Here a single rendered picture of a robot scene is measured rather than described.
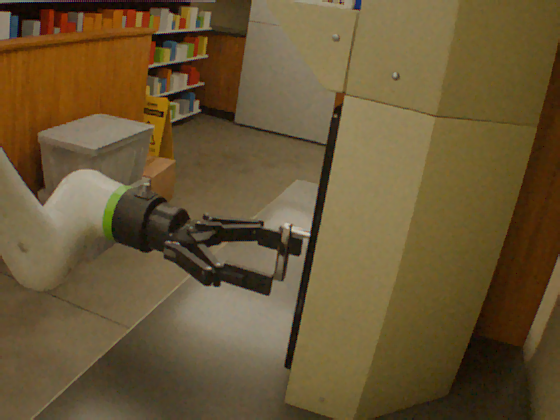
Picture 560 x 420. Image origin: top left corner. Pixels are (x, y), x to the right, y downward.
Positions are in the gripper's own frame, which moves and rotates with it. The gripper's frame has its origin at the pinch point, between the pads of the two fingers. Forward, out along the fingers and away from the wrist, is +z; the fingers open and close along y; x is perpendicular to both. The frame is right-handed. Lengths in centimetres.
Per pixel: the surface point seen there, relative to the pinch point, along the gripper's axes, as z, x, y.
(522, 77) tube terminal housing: 26.4, -32.9, 4.6
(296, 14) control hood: -1.8, -34.9, -5.2
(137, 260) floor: -125, 115, 167
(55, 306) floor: -133, 115, 104
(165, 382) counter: -12.0, 20.5, -10.4
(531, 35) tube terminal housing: 26.3, -38.5, 4.6
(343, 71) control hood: 5.0, -29.2, -5.2
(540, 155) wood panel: 36, -18, 32
